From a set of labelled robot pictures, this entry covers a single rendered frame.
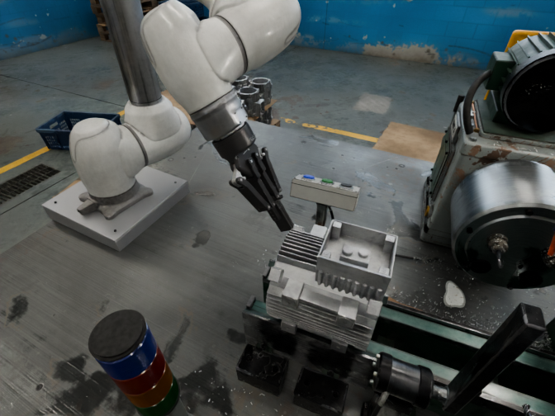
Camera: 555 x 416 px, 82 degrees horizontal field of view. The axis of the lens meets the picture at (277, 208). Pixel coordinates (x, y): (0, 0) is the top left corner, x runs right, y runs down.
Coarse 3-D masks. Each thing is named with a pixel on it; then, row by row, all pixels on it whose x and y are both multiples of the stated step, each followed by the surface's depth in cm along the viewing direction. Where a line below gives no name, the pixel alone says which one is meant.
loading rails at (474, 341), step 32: (256, 320) 68; (384, 320) 70; (416, 320) 69; (448, 320) 67; (288, 352) 72; (320, 352) 66; (352, 352) 62; (416, 352) 72; (448, 352) 68; (544, 352) 62; (512, 384) 67; (544, 384) 63
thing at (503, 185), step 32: (512, 160) 75; (480, 192) 70; (512, 192) 65; (544, 192) 63; (480, 224) 67; (512, 224) 64; (544, 224) 61; (480, 256) 71; (512, 256) 68; (544, 256) 64; (512, 288) 73
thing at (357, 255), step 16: (336, 240) 60; (352, 240) 60; (368, 240) 59; (384, 240) 58; (320, 256) 53; (336, 256) 57; (352, 256) 55; (368, 256) 55; (384, 256) 57; (320, 272) 54; (336, 272) 53; (352, 272) 52; (368, 272) 50; (384, 272) 50; (352, 288) 54; (368, 288) 53; (384, 288) 51
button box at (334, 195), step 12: (300, 180) 81; (312, 180) 82; (300, 192) 82; (312, 192) 80; (324, 192) 79; (336, 192) 78; (348, 192) 77; (324, 204) 80; (336, 204) 79; (348, 204) 78
